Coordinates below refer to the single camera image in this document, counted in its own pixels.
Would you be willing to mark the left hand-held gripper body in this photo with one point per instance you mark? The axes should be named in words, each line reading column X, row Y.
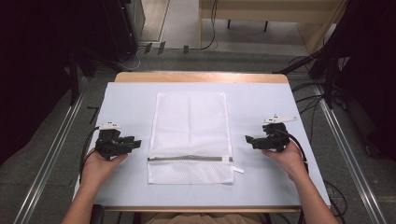
column 109, row 144

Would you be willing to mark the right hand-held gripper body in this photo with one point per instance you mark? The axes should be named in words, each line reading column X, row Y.
column 275, row 137

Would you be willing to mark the person's left hand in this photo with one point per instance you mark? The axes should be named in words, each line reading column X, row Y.
column 101, row 166

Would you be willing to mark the person's right hand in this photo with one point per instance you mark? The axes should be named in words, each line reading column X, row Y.
column 288, row 160

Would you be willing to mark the pale table cover sheet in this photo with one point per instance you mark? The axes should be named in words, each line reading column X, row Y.
column 249, row 102

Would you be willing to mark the white mesh laundry bag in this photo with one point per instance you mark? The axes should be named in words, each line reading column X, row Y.
column 190, row 133

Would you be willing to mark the black chair part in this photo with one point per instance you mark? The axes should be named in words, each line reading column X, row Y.
column 97, row 214

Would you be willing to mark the wooden table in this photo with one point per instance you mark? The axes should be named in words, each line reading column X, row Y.
column 199, row 77

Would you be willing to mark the black metal stand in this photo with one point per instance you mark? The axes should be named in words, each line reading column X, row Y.
column 77, row 67
column 323, row 67

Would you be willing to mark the person's beige trousers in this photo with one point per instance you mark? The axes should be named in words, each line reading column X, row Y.
column 205, row 219

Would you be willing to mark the dark curtain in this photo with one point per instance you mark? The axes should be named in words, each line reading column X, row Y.
column 370, row 62
column 28, row 68

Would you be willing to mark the black equipment cabinet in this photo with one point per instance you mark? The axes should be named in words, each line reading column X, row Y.
column 124, row 28

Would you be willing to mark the metal floor rail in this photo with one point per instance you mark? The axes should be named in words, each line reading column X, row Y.
column 351, row 161
column 46, row 161

